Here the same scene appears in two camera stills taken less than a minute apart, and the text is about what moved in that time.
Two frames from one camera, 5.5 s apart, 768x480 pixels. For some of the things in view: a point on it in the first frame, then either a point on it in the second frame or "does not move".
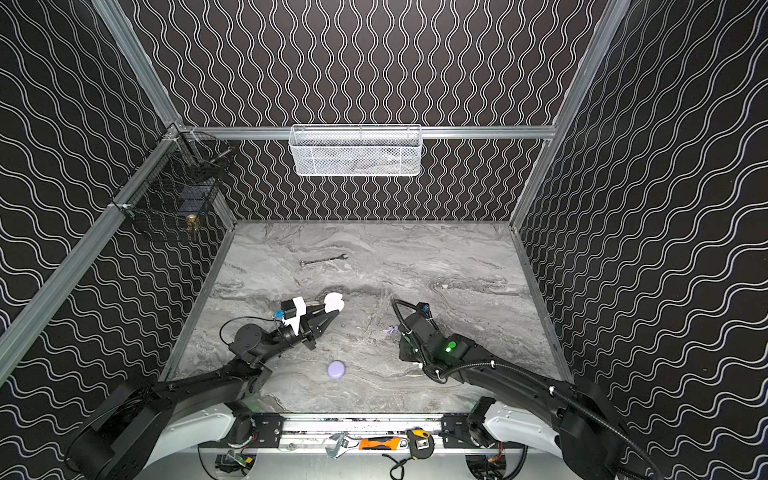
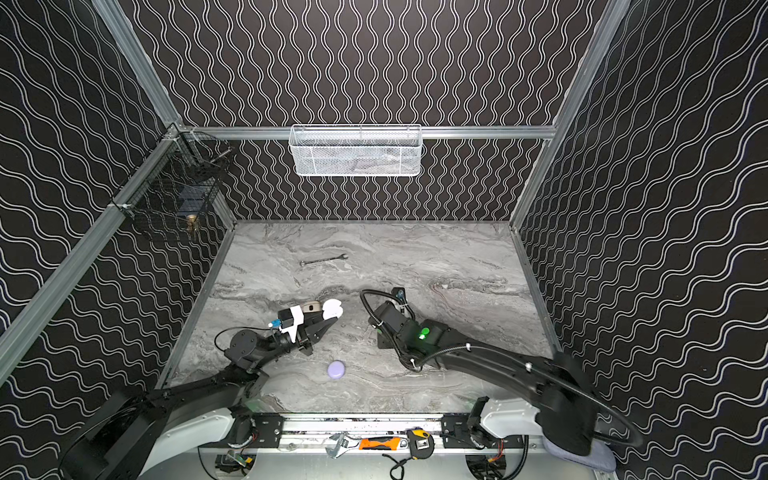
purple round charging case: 336,369 does not move
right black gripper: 411,335 to 383,317
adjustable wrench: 340,442 does not move
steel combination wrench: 342,256 does not move
